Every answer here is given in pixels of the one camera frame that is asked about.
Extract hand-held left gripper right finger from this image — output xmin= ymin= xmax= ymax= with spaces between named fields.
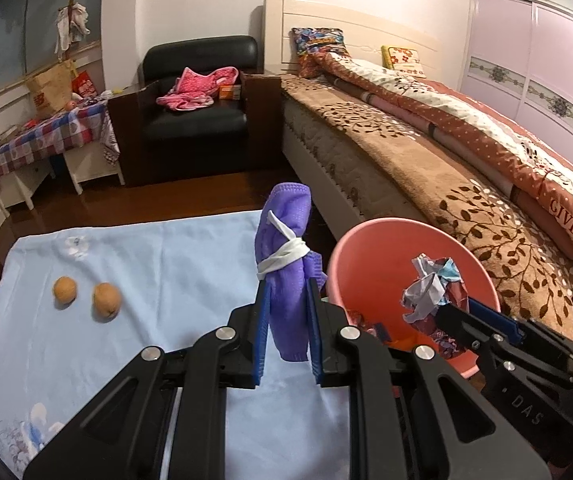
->
xmin=305 ymin=276 xmax=551 ymax=480

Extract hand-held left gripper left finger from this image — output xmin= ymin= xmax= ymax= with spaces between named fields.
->
xmin=22 ymin=280 xmax=272 ymax=480

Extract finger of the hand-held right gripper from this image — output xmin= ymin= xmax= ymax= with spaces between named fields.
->
xmin=465 ymin=297 xmax=573 ymax=361
xmin=435 ymin=302 xmax=573 ymax=386

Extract colourful paper wrapper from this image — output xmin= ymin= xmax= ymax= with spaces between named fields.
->
xmin=401 ymin=254 xmax=472 ymax=361

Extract purple face mask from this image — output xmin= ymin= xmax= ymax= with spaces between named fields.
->
xmin=255 ymin=182 xmax=328 ymax=363

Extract pink plastic basin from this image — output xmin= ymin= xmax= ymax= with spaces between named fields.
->
xmin=327 ymin=217 xmax=501 ymax=381

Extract light blue tablecloth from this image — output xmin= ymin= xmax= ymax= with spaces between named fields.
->
xmin=0 ymin=210 xmax=362 ymax=480

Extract brown walnut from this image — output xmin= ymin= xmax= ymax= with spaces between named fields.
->
xmin=92 ymin=282 xmax=122 ymax=322
xmin=53 ymin=276 xmax=78 ymax=308

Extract white bed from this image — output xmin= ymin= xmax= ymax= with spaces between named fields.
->
xmin=262 ymin=0 xmax=573 ymax=351

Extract brown leaf-pattern blanket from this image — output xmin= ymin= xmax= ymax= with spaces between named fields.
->
xmin=280 ymin=74 xmax=573 ymax=341

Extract black leather armchair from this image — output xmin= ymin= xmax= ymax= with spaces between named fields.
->
xmin=108 ymin=35 xmax=283 ymax=188

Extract white cabinet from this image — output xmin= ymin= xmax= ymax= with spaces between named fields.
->
xmin=64 ymin=145 xmax=126 ymax=196

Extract pink garment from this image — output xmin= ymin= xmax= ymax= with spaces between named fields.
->
xmin=156 ymin=66 xmax=240 ymax=112

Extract pale pink wardrobe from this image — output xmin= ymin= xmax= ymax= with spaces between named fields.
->
xmin=459 ymin=0 xmax=573 ymax=176

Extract yellow floral pillow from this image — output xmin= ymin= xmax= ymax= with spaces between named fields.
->
xmin=381 ymin=45 xmax=427 ymax=79

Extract white side table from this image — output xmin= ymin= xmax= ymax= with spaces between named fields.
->
xmin=0 ymin=162 xmax=57 ymax=218

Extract colourful patterned pillow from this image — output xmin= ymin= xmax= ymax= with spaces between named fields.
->
xmin=291 ymin=27 xmax=350 ymax=78

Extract checkered tablecloth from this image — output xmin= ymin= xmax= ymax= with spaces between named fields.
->
xmin=0 ymin=99 xmax=120 ymax=191

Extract red paper bag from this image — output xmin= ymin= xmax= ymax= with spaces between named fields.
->
xmin=71 ymin=71 xmax=94 ymax=97

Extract brown paper bag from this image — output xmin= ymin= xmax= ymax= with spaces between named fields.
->
xmin=26 ymin=59 xmax=77 ymax=120

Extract hanging white clothes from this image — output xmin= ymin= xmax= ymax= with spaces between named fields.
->
xmin=55 ymin=2 xmax=90 ymax=56

